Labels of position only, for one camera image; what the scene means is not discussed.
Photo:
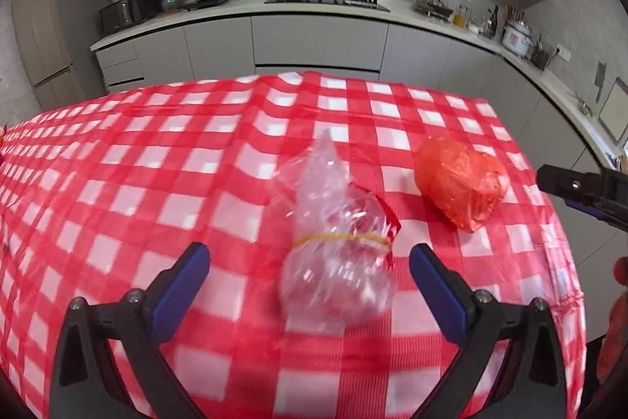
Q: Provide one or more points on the kitchen cleaver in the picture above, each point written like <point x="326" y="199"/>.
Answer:
<point x="600" y="77"/>

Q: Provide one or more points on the gas stove top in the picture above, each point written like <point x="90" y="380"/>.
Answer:
<point x="326" y="0"/>

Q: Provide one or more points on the white cutting board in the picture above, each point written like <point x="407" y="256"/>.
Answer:
<point x="613" y="116"/>

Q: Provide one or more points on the utensil holder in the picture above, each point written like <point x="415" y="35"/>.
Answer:
<point x="541" y="54"/>

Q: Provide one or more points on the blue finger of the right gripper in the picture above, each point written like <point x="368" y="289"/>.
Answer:
<point x="608" y="218"/>
<point x="605" y="190"/>

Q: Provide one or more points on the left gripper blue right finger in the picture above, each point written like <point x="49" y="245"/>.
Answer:
<point x="472" y="321"/>

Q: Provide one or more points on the white rice cooker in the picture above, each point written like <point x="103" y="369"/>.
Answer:
<point x="517" y="37"/>

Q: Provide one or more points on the person's right hand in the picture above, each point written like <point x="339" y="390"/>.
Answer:
<point x="615" y="340"/>

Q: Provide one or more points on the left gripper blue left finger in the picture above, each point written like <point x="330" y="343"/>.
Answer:
<point x="150" y="317"/>

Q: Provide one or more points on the lower kitchen cabinets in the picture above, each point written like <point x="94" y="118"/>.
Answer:
<point x="390" y="47"/>

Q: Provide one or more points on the black microwave oven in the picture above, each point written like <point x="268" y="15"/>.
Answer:
<point x="123" y="14"/>

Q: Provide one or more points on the red checkered tablecloth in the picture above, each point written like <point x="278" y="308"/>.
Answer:
<point x="98" y="198"/>

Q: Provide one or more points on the kettle on stand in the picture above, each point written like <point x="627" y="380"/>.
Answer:
<point x="433" y="8"/>

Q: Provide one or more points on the orange plastic bag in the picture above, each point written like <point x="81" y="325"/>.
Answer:
<point x="464" y="184"/>

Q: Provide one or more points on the dark glass bottle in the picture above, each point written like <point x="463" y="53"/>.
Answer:
<point x="492" y="23"/>

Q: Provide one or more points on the clear plastic bag bundle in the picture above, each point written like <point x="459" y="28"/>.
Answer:
<point x="337" y="237"/>

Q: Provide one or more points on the beige refrigerator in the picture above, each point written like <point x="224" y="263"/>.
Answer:
<point x="54" y="38"/>

